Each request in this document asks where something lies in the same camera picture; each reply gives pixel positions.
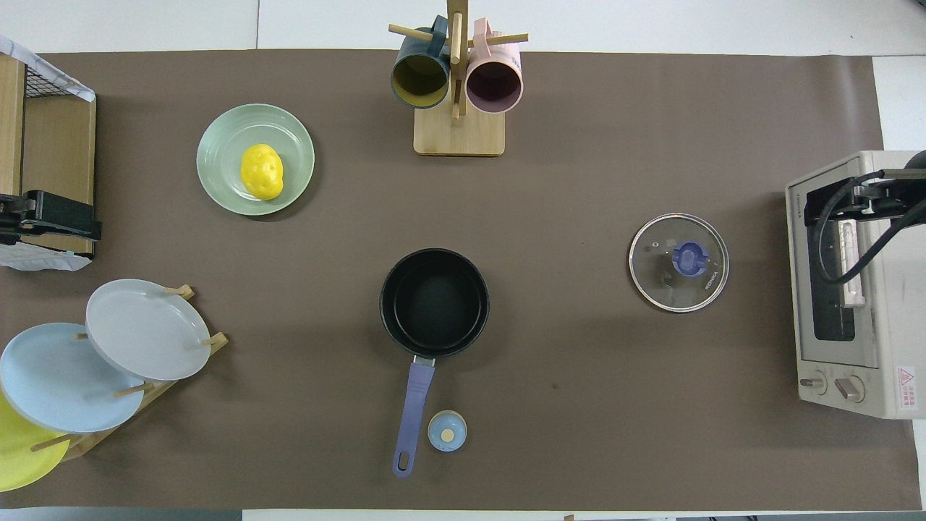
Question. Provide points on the light blue plate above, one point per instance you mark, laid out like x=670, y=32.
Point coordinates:
x=58, y=380

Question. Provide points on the dark blue mug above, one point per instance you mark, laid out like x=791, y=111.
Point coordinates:
x=419, y=79

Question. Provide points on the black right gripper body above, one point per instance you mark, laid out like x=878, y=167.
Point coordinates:
x=879, y=201

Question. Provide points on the brown table mat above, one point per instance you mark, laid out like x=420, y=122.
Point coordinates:
x=579, y=405

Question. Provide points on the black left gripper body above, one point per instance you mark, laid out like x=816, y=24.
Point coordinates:
x=13, y=217

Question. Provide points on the wooden mug tree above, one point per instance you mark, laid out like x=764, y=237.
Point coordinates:
x=459, y=134

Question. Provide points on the pale green plate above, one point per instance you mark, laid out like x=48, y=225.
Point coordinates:
x=224, y=155

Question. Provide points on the beige toaster oven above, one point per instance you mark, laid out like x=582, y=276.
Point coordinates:
x=893, y=304

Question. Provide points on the wooden shelf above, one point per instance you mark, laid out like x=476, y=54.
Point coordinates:
x=58, y=145

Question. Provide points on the pink mug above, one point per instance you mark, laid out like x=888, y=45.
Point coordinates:
x=494, y=87

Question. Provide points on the white patterned cloth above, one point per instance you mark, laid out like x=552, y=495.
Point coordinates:
x=36, y=258
x=14, y=52

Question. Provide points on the yellow plate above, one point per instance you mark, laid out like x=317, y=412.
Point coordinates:
x=18, y=456

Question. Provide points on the small blue bell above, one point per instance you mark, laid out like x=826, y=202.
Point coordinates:
x=447, y=432

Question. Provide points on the grey plate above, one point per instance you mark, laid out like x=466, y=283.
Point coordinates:
x=145, y=329

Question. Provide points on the glass lid with blue knob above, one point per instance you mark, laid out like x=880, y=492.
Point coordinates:
x=662, y=278

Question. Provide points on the wooden plate rack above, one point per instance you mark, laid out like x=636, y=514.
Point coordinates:
x=160, y=391

